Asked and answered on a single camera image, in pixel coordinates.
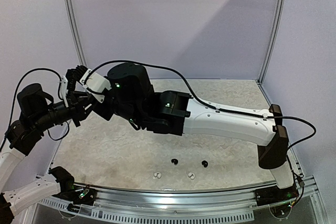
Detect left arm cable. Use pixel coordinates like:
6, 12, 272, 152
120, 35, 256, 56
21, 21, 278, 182
0, 68, 70, 151

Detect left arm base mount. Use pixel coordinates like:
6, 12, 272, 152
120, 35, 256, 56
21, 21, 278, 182
58, 185, 98, 206

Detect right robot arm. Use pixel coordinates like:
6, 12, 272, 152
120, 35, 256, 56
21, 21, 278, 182
76, 62, 294, 201

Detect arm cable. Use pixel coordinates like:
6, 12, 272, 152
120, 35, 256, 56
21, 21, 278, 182
81, 60, 317, 154
0, 68, 70, 151

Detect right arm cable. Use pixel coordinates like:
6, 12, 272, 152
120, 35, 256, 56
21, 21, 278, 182
81, 60, 317, 154

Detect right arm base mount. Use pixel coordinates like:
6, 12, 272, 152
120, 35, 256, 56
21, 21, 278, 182
254, 182, 305, 208

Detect white earbud right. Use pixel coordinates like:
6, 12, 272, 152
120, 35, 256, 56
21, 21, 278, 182
188, 173, 195, 180

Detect aluminium frame post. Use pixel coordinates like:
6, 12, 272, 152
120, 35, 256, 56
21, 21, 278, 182
64, 0, 88, 67
257, 0, 285, 86

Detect black earbud right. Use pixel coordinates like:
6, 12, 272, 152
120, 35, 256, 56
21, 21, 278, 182
202, 161, 208, 168

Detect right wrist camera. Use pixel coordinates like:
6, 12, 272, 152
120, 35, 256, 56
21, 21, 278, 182
66, 65, 111, 103

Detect aluminium front rail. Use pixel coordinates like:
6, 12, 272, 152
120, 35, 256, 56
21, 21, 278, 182
23, 176, 329, 223

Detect right aluminium frame post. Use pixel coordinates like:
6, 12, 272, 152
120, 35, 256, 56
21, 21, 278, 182
257, 0, 285, 86

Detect white earbud left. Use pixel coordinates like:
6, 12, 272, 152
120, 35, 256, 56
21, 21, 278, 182
153, 172, 162, 179

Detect black earbud left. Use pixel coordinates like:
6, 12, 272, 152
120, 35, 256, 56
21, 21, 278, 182
171, 159, 178, 165

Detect left aluminium frame post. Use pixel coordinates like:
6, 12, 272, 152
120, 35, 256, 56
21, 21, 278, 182
64, 0, 88, 67

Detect white earbud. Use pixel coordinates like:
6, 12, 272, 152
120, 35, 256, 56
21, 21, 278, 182
153, 172, 162, 179
188, 173, 195, 180

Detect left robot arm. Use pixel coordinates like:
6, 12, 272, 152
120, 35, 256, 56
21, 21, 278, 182
1, 83, 90, 223

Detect black earbud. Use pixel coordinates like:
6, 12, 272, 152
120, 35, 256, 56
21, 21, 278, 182
171, 159, 178, 165
202, 161, 208, 168

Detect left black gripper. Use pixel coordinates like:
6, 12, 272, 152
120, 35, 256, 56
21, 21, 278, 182
33, 90, 91, 131

